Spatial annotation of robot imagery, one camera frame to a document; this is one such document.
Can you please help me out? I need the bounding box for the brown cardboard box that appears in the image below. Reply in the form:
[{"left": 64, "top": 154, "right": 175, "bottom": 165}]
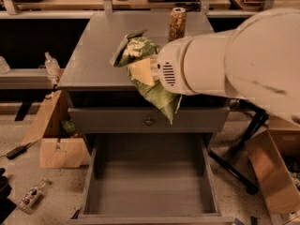
[
  {"left": 246, "top": 116, "right": 300, "bottom": 225},
  {"left": 22, "top": 91, "right": 90, "bottom": 169}
]

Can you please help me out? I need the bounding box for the brown cardboard box left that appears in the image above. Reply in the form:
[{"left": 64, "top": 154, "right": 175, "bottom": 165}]
[{"left": 22, "top": 91, "right": 90, "bottom": 169}]

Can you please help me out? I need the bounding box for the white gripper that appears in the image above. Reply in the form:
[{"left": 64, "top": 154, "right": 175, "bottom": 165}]
[{"left": 128, "top": 37, "right": 195, "bottom": 96}]

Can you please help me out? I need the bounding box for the green jalapeno chip bag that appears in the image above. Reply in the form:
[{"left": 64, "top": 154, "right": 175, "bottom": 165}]
[{"left": 110, "top": 30, "right": 182, "bottom": 123}]

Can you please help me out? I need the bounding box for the patterned drink can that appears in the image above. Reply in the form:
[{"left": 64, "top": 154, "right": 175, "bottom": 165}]
[{"left": 169, "top": 7, "right": 187, "bottom": 41}]

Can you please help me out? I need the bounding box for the black power adapter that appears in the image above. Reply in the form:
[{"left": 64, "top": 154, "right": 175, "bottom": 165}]
[{"left": 6, "top": 145, "right": 26, "bottom": 159}]

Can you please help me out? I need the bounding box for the plastic bottle on floor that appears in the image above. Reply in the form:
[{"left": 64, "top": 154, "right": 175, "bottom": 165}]
[{"left": 18, "top": 178, "right": 49, "bottom": 214}]

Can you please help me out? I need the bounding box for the open lower grey drawer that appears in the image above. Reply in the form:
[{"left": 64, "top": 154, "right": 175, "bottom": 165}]
[{"left": 66, "top": 133, "right": 233, "bottom": 225}]

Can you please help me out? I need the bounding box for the dark side table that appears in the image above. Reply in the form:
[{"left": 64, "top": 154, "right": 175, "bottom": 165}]
[{"left": 208, "top": 100, "right": 269, "bottom": 195}]

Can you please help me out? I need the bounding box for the clear sanitizer bottle on shelf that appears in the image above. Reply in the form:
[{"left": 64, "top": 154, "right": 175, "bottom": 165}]
[{"left": 45, "top": 52, "right": 60, "bottom": 76}]

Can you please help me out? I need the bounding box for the closed upper grey drawer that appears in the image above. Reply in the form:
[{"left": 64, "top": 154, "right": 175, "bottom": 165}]
[{"left": 68, "top": 108, "right": 229, "bottom": 134}]

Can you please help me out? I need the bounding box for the grey low bench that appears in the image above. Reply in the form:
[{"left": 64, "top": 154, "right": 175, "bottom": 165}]
[{"left": 0, "top": 68, "right": 57, "bottom": 121}]

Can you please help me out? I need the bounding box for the grey drawer cabinet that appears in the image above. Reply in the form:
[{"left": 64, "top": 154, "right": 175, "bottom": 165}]
[{"left": 56, "top": 9, "right": 241, "bottom": 225}]

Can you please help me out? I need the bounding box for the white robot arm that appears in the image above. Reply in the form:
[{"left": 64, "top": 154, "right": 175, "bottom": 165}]
[{"left": 129, "top": 8, "right": 300, "bottom": 126}]

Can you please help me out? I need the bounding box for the round metal drawer knob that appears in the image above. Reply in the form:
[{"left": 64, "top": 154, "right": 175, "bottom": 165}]
[{"left": 145, "top": 117, "right": 155, "bottom": 127}]

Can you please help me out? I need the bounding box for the green snack bag in box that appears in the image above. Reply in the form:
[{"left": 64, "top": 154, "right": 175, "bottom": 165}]
[{"left": 60, "top": 120, "right": 76, "bottom": 136}]

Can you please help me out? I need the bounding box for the brown cardboard box right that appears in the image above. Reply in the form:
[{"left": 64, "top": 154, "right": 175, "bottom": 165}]
[{"left": 246, "top": 116, "right": 300, "bottom": 225}]

